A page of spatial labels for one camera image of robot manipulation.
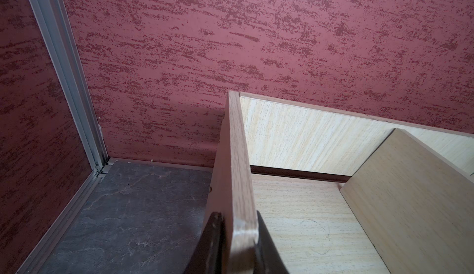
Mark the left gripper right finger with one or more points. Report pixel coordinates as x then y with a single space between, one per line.
267 258

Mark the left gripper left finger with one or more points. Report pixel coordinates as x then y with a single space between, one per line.
207 256

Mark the light wooden bookshelf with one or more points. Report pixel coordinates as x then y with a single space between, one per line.
342 192

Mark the left aluminium corner post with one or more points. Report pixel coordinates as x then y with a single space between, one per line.
56 30

